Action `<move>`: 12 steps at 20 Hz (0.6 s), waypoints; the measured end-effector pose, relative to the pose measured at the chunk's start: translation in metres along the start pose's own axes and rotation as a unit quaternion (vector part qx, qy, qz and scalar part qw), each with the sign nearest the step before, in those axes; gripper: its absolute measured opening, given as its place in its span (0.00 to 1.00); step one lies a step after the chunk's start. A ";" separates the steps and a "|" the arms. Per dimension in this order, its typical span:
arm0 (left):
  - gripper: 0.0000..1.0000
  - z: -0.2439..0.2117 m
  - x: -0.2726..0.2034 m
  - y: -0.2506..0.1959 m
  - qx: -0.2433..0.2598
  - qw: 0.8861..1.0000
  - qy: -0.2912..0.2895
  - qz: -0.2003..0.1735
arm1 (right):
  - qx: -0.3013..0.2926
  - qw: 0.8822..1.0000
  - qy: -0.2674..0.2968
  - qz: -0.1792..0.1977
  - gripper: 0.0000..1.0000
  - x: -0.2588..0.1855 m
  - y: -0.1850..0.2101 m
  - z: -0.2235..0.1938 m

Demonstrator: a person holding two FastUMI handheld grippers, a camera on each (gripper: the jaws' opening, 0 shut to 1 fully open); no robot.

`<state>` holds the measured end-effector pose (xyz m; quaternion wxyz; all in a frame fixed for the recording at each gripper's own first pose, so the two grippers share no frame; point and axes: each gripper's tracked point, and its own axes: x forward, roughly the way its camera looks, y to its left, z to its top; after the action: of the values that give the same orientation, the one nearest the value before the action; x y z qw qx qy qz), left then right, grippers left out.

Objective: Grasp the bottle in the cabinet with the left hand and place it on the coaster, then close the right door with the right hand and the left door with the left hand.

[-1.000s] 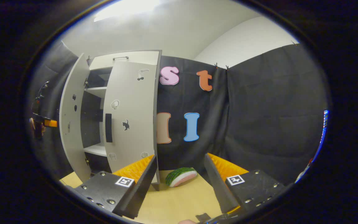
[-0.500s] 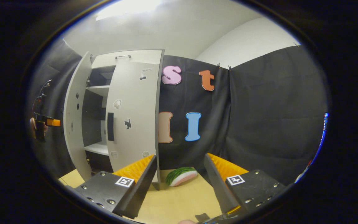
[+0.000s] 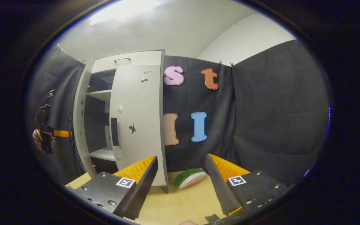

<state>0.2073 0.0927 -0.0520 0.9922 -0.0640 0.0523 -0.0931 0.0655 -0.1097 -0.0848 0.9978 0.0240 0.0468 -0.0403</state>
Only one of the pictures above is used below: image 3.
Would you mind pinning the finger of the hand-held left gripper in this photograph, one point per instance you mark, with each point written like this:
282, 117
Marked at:
62, 133

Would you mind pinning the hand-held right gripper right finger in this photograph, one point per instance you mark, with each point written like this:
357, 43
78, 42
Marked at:
219, 184

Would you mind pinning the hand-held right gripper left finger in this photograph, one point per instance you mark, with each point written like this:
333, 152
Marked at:
143, 187

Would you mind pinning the white cabinet door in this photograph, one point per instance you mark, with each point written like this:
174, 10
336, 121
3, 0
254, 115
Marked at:
80, 93
139, 100

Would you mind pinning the white cabinet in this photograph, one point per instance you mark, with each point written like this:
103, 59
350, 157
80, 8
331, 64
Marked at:
95, 125

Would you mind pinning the white cabinet shelf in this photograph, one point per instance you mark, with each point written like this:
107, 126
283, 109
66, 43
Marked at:
103, 154
100, 94

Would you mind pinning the watermelon slice toy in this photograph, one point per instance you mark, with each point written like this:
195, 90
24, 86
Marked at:
191, 178

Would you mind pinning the black backdrop cloth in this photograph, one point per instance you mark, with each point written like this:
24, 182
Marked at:
261, 118

